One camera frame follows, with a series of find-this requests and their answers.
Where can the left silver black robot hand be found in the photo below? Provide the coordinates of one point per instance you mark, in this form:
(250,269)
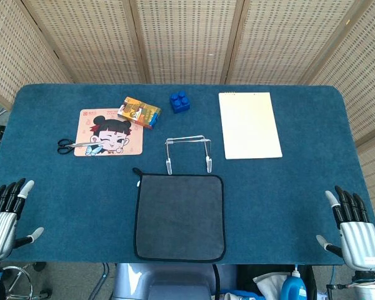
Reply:
(1,231)

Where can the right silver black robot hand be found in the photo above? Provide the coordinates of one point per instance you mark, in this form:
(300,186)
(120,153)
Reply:
(361,243)

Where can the grey blue microfiber cloth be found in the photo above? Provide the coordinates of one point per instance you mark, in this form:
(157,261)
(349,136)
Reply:
(179,218)

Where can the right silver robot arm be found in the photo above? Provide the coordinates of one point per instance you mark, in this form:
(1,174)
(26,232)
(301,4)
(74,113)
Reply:
(370,290)

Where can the teal table cover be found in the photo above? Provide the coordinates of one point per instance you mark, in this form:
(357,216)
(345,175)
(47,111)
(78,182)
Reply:
(65,193)

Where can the blue detergent bottle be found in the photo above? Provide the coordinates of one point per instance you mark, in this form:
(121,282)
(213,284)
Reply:
(292,289)

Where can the white crumpled cloth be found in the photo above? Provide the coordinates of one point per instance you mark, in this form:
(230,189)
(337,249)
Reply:
(268,281)

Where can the cartoon girl mouse pad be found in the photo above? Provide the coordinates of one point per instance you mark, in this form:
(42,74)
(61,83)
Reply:
(118,147)

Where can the cream paper notepad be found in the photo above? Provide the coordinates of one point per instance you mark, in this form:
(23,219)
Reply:
(250,125)

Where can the grey robot torso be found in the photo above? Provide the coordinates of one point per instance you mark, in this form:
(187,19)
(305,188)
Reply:
(162,281)

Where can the colourful cardboard box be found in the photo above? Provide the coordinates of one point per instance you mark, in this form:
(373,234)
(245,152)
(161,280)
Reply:
(139,112)

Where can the blue building block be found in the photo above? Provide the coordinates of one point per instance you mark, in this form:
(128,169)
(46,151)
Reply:
(179,104)

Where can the woven folding screen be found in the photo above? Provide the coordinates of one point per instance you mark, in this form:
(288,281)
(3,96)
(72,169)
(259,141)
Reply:
(187,37)

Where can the chrome stool frame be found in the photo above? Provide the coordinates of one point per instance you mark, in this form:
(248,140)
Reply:
(30,286)

